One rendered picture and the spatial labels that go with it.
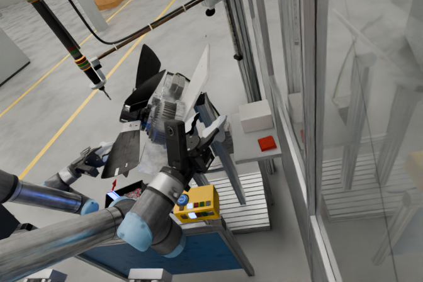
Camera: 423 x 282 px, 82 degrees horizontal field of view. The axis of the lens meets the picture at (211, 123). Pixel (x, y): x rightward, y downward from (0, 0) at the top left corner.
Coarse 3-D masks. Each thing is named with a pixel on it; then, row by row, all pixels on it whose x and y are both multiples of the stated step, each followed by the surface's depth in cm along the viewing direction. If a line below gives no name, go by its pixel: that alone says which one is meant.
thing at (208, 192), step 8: (184, 192) 97; (192, 192) 96; (200, 192) 95; (208, 192) 94; (216, 192) 98; (192, 200) 94; (200, 200) 93; (208, 200) 92; (216, 200) 95; (176, 208) 93; (184, 208) 92; (192, 208) 91; (200, 208) 90; (208, 208) 90; (216, 208) 93; (176, 216) 94; (208, 216) 94; (216, 216) 94
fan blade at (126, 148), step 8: (120, 136) 114; (128, 136) 113; (136, 136) 112; (120, 144) 111; (128, 144) 110; (136, 144) 108; (112, 152) 111; (120, 152) 108; (128, 152) 106; (136, 152) 105; (112, 160) 108; (120, 160) 105; (128, 160) 103; (136, 160) 101; (104, 168) 108; (112, 168) 105; (120, 168) 102; (128, 168) 100; (104, 176) 106; (112, 176) 102
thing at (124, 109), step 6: (126, 108) 118; (144, 108) 125; (150, 108) 122; (120, 114) 118; (126, 114) 118; (132, 114) 119; (138, 114) 120; (144, 114) 122; (120, 120) 120; (132, 120) 120; (144, 120) 120; (144, 126) 121
